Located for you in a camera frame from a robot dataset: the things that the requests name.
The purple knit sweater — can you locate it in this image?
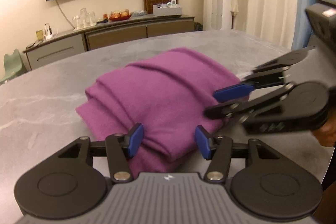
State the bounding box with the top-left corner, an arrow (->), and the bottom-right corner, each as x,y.
76,48 -> 239,176

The operator hand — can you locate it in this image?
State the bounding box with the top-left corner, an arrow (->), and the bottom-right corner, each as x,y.
312,109 -> 336,147

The white floor air conditioner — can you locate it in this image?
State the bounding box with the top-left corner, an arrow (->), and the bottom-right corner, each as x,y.
203,0 -> 233,31

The long grey brown sideboard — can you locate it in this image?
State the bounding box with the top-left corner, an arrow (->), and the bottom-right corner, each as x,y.
23,14 -> 195,70

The grey storage tray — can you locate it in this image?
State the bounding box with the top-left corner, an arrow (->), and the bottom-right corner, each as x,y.
153,0 -> 182,16

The red fruit plate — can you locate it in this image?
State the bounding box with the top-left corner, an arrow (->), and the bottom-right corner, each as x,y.
108,9 -> 131,22

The green child chair right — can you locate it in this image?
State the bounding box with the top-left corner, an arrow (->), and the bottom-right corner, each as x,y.
1,49 -> 28,85

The clear glass cups set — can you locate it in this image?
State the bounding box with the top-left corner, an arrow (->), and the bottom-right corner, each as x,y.
72,8 -> 97,30

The yellow small cup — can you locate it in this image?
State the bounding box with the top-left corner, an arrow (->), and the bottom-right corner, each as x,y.
35,30 -> 44,41

